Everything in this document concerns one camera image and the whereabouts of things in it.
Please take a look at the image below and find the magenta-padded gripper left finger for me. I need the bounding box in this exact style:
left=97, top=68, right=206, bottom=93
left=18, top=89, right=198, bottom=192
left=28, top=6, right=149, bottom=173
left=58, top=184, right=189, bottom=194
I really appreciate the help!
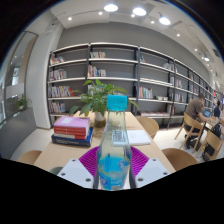
left=57, top=145, right=100, bottom=190

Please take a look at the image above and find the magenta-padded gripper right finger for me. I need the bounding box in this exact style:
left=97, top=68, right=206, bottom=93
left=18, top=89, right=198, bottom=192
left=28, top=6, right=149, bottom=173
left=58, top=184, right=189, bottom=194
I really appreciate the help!
left=129, top=146, right=172, bottom=190

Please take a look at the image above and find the clear bottle with blue cap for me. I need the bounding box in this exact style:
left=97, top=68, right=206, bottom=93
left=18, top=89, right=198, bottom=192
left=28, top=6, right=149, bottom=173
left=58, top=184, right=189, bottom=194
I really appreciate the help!
left=96, top=94, right=133, bottom=192

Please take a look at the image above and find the dark blue book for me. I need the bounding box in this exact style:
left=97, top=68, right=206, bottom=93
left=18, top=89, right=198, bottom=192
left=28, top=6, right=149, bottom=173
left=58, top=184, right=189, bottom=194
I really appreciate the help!
left=50, top=127, right=94, bottom=148

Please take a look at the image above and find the round-backed wooden chair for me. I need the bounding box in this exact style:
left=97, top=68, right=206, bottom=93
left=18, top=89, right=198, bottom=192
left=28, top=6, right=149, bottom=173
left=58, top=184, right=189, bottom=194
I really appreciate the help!
left=161, top=147, right=199, bottom=173
left=135, top=115, right=160, bottom=140
left=16, top=149, right=43, bottom=165

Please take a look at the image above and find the white open magazine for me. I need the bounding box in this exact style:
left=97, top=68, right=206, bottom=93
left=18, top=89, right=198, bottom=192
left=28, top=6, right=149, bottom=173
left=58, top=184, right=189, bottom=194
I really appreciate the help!
left=111, top=129, right=152, bottom=147

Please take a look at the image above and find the red book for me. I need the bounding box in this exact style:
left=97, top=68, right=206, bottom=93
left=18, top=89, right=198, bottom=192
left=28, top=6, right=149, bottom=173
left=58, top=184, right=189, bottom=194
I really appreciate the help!
left=53, top=125, right=90, bottom=140

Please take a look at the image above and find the pink book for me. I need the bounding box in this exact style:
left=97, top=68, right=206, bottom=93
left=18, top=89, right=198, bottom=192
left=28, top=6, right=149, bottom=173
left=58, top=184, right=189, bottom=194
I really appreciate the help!
left=53, top=115, right=91, bottom=130

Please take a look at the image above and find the group of slatted wooden chairs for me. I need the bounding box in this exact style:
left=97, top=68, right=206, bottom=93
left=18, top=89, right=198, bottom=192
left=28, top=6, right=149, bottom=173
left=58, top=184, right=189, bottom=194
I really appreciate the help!
left=173, top=111, right=224, bottom=162

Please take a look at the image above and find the green potted table plant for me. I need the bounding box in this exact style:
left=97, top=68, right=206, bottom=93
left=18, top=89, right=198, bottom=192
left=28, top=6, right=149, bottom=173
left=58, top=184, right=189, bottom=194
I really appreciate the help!
left=68, top=79, right=139, bottom=129

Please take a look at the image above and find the person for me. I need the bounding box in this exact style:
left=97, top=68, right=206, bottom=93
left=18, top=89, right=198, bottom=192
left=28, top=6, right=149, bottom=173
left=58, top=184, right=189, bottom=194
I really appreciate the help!
left=213, top=99, right=224, bottom=120
left=184, top=92, right=214, bottom=135

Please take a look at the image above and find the black backpack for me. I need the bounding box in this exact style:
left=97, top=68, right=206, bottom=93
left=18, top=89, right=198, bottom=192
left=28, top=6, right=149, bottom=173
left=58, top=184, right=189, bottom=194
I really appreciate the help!
left=202, top=122, right=223, bottom=158

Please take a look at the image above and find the small potted plant by window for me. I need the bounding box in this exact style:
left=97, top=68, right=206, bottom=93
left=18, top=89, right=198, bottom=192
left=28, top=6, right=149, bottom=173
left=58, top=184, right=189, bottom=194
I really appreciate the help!
left=14, top=94, right=33, bottom=111

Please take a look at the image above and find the grey shelf unit with books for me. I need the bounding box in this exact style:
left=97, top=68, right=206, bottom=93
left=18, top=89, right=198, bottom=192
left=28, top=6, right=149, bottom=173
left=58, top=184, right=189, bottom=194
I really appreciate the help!
left=46, top=41, right=221, bottom=130

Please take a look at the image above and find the group of ceiling lights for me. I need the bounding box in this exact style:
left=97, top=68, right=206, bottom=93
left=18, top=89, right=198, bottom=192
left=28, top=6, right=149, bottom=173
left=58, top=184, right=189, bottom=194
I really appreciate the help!
left=66, top=2, right=211, bottom=63

